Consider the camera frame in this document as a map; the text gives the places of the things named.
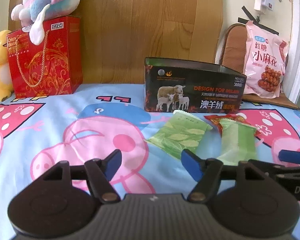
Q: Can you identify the yellow duck plush toy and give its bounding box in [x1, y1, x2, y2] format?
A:
[0, 30, 13, 102]

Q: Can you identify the red orange snack packet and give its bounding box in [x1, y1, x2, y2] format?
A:
[205, 114, 260, 139]

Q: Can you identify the green leaf snack packet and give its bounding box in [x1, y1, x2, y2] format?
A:
[146, 110, 212, 159]

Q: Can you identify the white plug adapter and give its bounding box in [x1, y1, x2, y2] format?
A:
[254, 0, 274, 12]

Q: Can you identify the plain green snack packet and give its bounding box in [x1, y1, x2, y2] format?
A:
[217, 119, 257, 165]

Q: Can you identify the pink twisted snack bag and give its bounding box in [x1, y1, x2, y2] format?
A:
[244, 21, 289, 99]

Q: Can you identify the black sheep print box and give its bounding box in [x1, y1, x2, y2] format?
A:
[145, 57, 247, 113]

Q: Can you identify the brown seat cushion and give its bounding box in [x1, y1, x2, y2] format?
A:
[219, 23, 300, 110]

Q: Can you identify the red gift bag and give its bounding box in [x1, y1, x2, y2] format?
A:
[7, 16, 83, 98]

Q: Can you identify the wooden board headboard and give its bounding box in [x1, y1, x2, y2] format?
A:
[8, 0, 224, 85]

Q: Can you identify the pink blue plush toy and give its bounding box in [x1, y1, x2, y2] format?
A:
[11, 0, 80, 45]

